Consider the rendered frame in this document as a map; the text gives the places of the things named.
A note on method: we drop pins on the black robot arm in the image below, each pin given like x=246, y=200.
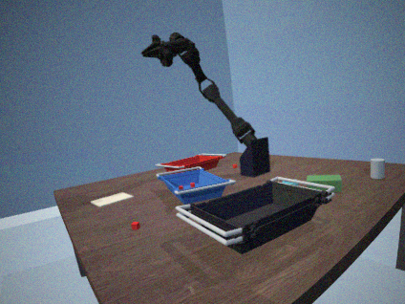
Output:
x=211, y=92

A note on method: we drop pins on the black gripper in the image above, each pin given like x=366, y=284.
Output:
x=163, y=50

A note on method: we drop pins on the grey cylinder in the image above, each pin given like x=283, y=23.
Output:
x=377, y=168

